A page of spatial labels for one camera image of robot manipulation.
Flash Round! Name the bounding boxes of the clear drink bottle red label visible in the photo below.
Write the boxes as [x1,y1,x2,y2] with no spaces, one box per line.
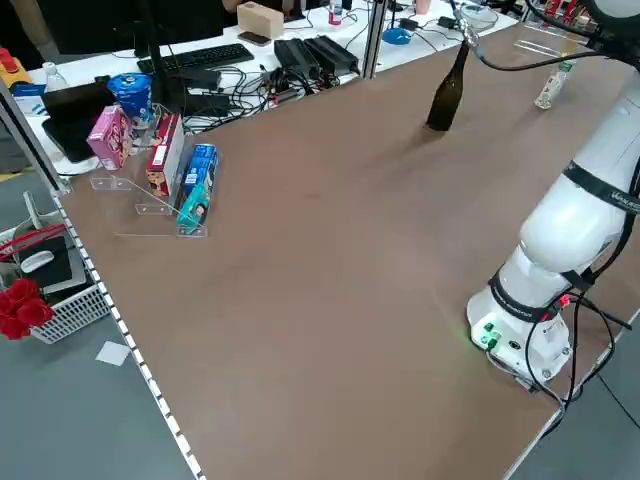
[532,59,575,110]

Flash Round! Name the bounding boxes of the dark glass bottle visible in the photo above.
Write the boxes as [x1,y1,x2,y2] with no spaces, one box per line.
[426,40,474,132]

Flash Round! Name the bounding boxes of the clear acrylic bottle tray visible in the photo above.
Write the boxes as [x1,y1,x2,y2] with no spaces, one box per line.
[513,19,601,57]

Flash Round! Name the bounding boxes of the clear water bottle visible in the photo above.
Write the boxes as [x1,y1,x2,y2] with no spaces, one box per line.
[43,62,69,94]

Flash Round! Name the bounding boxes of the teal snack packet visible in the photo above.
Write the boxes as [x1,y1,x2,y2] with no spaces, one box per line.
[175,179,217,236]

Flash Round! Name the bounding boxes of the blue cookie packet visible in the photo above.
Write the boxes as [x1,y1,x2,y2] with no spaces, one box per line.
[180,143,220,199]

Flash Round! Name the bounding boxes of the clear acrylic snack shelf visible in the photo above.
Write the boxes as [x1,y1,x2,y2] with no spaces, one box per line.
[89,102,210,239]

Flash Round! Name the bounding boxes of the red cookie box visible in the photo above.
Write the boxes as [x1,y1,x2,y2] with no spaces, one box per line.
[144,113,185,197]

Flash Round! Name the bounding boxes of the black power supply brick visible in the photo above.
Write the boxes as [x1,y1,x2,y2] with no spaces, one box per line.
[273,38,321,76]
[303,35,360,72]

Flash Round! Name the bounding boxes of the blue desk lamp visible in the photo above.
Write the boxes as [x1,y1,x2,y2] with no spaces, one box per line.
[382,0,413,46]

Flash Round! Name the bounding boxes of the black keyboard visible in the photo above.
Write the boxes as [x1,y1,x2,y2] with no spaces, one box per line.
[137,43,255,76]

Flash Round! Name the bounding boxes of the brown cardboard box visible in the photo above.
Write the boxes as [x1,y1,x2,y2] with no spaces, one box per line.
[236,2,285,39]

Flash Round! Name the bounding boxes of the pink snack box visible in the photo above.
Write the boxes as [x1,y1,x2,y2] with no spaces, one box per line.
[85,104,135,171]

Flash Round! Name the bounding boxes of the white paper sheet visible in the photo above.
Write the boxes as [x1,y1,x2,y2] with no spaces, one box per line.
[95,341,132,367]

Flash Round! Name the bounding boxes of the blue snack tub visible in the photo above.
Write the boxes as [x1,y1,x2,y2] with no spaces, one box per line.
[107,73,154,124]

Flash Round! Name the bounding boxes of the black monitor with stand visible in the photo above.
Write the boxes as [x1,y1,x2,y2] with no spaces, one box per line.
[144,0,224,114]

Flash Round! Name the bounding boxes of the white plastic basket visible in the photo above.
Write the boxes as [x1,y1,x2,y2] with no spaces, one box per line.
[0,219,113,345]

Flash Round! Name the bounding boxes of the black mouse pad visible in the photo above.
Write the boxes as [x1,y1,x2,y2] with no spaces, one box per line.
[13,234,75,290]

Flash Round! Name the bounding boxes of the black flat case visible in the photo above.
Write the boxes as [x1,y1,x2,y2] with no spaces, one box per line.
[40,79,114,164]

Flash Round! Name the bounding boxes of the white computer mouse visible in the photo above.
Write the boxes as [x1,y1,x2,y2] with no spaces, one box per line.
[19,251,55,274]

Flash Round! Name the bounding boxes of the red artificial flowers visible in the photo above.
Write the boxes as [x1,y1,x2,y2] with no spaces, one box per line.
[0,278,55,341]

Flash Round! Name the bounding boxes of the blue white carton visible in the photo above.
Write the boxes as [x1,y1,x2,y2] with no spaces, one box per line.
[12,82,47,117]

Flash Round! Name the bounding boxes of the aluminium frame post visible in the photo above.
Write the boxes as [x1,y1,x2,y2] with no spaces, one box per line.
[360,0,390,80]

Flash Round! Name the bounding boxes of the slotted white table edge rail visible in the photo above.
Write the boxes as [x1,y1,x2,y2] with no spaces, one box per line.
[52,192,207,480]

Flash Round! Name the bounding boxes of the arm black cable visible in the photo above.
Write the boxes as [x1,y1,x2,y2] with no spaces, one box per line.
[447,0,609,71]

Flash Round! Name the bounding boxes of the red cables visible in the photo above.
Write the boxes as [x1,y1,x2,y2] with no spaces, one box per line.
[0,223,67,261]

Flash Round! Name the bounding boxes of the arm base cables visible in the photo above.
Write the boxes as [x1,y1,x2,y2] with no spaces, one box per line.
[487,269,634,416]

